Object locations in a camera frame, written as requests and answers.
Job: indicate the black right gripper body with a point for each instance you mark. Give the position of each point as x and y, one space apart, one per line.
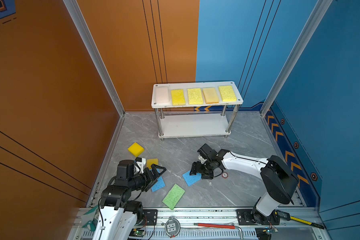
206 169

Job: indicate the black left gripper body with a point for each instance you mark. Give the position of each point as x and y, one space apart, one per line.
143 180

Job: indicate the blue cellulose sponge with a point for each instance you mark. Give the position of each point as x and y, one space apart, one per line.
158 185
191 179

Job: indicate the yellow foam sponge front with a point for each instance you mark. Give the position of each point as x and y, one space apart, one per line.
178 98

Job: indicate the orange-yellow thick sponge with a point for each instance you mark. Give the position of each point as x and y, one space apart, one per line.
210 96

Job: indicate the yellow cellulose sponge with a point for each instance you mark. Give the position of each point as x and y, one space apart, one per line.
195 96
227 94

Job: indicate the white foam sponge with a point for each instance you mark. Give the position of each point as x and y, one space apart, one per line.
162 96

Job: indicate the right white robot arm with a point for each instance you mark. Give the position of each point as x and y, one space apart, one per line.
278 179

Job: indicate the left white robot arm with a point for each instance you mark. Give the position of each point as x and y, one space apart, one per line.
118 213

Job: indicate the white two-tier metal shelf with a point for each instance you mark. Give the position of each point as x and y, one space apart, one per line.
196 120

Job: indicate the small orange-yellow sponge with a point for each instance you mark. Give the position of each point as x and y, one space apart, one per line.
151 162

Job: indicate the bright yellow foam sponge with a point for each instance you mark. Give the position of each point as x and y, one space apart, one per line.
136 149

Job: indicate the green cellulose sponge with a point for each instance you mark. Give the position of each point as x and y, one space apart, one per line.
173 196

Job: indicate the round grey socket plate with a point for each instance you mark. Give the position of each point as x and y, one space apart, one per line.
172 227

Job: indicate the green circuit board left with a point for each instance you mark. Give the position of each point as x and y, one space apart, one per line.
139 233

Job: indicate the circuit board right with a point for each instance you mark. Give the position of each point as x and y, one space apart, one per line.
270 231

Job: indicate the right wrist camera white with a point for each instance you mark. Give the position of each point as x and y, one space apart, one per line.
201 159

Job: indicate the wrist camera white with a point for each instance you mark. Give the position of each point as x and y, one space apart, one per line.
140 164
201 159

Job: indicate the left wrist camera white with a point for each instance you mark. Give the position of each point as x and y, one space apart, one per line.
140 164

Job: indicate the aluminium front rail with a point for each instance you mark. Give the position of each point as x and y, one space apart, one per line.
231 223

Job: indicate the red handled tool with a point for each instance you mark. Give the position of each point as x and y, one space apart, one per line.
221 227

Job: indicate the aluminium left corner post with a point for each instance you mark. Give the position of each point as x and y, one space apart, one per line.
89 42

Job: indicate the aluminium corner post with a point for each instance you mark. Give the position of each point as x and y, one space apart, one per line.
89 42
306 34

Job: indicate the aluminium right corner post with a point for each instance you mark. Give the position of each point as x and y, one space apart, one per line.
306 34

